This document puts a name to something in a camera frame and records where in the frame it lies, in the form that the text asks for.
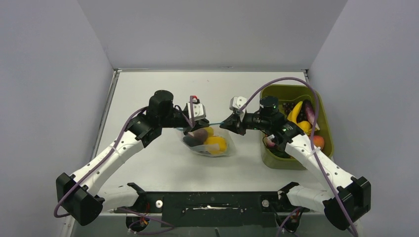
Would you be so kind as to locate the yellow banana bunch toy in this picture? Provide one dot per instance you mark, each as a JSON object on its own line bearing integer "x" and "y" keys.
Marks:
{"x": 298, "y": 117}

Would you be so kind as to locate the dark purple grape bunch toy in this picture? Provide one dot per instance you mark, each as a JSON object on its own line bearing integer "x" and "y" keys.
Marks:
{"x": 288, "y": 107}

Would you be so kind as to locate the yellow bell pepper toy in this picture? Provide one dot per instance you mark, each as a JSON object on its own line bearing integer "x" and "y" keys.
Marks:
{"x": 209, "y": 130}

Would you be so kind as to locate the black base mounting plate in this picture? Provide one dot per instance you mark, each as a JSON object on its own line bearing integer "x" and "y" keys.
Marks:
{"x": 212, "y": 209}

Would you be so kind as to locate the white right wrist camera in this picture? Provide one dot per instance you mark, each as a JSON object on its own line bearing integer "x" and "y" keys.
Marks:
{"x": 237, "y": 104}

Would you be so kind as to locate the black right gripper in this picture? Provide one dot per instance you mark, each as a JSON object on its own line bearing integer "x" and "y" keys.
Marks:
{"x": 234, "y": 123}

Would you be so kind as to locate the yellow star fruit toy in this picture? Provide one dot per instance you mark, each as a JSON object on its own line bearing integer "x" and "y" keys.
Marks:
{"x": 216, "y": 145}

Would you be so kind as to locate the peach toy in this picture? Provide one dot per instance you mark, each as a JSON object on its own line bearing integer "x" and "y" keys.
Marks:
{"x": 319, "y": 141}

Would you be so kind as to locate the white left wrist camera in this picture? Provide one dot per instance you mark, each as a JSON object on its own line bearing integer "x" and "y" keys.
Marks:
{"x": 195, "y": 109}

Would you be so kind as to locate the dark red plum toy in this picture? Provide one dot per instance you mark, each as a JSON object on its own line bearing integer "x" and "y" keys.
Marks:
{"x": 201, "y": 134}

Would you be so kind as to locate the olive green plastic tub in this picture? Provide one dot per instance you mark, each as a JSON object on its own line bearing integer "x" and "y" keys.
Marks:
{"x": 296, "y": 93}

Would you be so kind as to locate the clear zip top bag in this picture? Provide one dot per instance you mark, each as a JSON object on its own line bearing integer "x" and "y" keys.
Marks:
{"x": 200, "y": 150}

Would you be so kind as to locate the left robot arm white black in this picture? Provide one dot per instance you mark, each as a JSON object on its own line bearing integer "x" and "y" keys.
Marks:
{"x": 140, "y": 129}

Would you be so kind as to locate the dark purple eggplant toy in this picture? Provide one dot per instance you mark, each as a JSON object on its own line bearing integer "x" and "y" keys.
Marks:
{"x": 191, "y": 141}

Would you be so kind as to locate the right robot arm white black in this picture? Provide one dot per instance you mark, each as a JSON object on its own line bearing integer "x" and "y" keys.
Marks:
{"x": 344, "y": 198}

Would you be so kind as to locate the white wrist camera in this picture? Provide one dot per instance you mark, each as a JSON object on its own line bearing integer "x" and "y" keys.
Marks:
{"x": 237, "y": 104}
{"x": 195, "y": 109}

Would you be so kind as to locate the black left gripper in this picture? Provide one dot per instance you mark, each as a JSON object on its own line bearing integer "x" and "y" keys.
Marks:
{"x": 197, "y": 124}

